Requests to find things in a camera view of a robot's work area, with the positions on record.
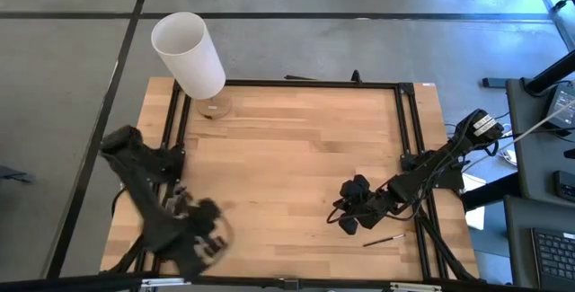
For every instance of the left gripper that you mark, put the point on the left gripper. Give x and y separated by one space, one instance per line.
202 233

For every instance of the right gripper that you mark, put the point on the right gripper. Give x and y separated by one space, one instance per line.
373 206

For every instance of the thin black makeup brush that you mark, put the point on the thin black makeup brush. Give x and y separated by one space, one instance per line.
384 240

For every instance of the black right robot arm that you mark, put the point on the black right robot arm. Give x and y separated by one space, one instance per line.
431 166

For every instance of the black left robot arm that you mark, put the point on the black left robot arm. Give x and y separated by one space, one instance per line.
139 184

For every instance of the white paper sheet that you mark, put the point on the white paper sheet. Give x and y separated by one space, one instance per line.
475 215

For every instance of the grey side desk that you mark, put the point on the grey side desk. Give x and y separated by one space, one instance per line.
521 247

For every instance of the white cylindrical cup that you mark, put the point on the white cylindrical cup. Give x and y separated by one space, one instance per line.
188 58

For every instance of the black floor object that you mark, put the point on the black floor object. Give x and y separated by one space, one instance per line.
13 174

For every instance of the black laptop keyboard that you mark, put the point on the black laptop keyboard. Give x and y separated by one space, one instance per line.
554 256

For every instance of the small black desk device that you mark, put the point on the small black desk device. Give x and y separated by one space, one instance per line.
565 185

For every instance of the dark tablet device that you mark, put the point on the dark tablet device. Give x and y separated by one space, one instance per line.
561 108

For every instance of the black gantry post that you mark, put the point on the black gantry post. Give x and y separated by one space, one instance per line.
552 74

